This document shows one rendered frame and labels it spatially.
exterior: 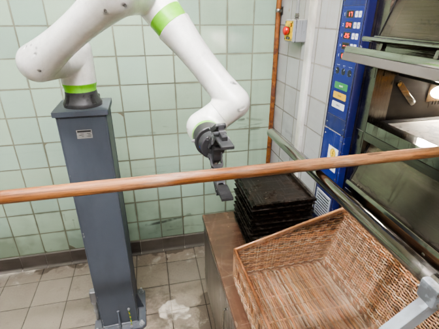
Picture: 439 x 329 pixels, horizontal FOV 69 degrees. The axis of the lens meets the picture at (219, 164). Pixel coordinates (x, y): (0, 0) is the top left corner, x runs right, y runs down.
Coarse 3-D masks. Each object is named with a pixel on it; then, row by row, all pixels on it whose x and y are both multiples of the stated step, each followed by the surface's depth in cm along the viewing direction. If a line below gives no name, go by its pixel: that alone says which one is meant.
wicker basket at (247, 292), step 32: (320, 224) 126; (352, 224) 122; (288, 256) 129; (320, 256) 134; (352, 256) 120; (384, 256) 107; (256, 288) 122; (288, 288) 122; (320, 288) 122; (352, 288) 118; (384, 288) 105; (256, 320) 102; (288, 320) 109; (320, 320) 110; (352, 320) 110; (384, 320) 104
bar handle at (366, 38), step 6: (366, 36) 99; (378, 42) 94; (384, 42) 92; (390, 42) 89; (396, 42) 87; (402, 42) 85; (408, 42) 83; (414, 42) 81; (420, 42) 80; (426, 42) 78; (432, 42) 77; (378, 48) 93; (384, 48) 92; (426, 48) 78; (432, 48) 76; (438, 48) 75; (438, 54) 74
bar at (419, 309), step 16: (288, 144) 98; (320, 176) 79; (336, 192) 72; (352, 208) 67; (368, 224) 62; (384, 240) 58; (400, 240) 56; (400, 256) 54; (416, 256) 53; (416, 272) 51; (432, 272) 49; (432, 288) 47; (416, 304) 50; (432, 304) 47; (400, 320) 50; (416, 320) 49
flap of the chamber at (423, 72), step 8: (344, 56) 102; (352, 56) 98; (360, 56) 95; (368, 56) 92; (368, 64) 91; (376, 64) 88; (384, 64) 85; (392, 64) 83; (400, 64) 80; (408, 64) 78; (400, 72) 80; (408, 72) 77; (416, 72) 75; (424, 72) 73; (432, 72) 71; (432, 80) 71
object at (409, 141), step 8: (368, 128) 116; (376, 128) 112; (384, 128) 110; (392, 128) 110; (376, 136) 112; (384, 136) 108; (392, 136) 105; (400, 136) 102; (408, 136) 102; (416, 136) 102; (392, 144) 105; (400, 144) 102; (408, 144) 98; (416, 144) 96; (424, 144) 96; (432, 144) 96; (424, 160) 93; (432, 160) 90
